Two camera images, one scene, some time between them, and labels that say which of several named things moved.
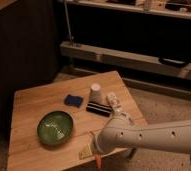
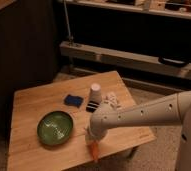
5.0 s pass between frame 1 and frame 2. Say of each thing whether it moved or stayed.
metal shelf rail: stayed
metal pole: stayed
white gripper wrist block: moved
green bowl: stayed
